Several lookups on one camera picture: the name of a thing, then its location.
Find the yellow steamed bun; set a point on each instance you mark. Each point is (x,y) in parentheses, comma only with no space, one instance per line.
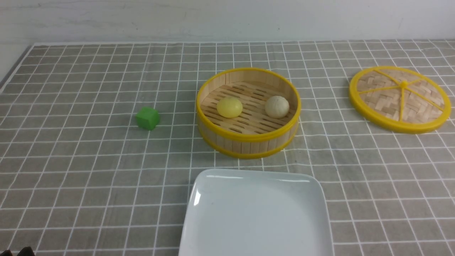
(229,107)

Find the white steamed bun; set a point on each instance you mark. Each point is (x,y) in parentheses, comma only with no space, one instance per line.
(277,107)

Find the white square plate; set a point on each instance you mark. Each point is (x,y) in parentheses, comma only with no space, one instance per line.
(256,213)

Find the bamboo steamer basket yellow rim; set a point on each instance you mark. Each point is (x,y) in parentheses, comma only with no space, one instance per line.
(252,134)

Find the green cube block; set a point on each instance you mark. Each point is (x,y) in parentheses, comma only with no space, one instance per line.
(147,118)

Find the grey checkered tablecloth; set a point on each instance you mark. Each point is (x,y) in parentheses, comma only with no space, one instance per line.
(79,177)

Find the bamboo steamer lid yellow rim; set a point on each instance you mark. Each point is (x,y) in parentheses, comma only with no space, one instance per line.
(399,99)

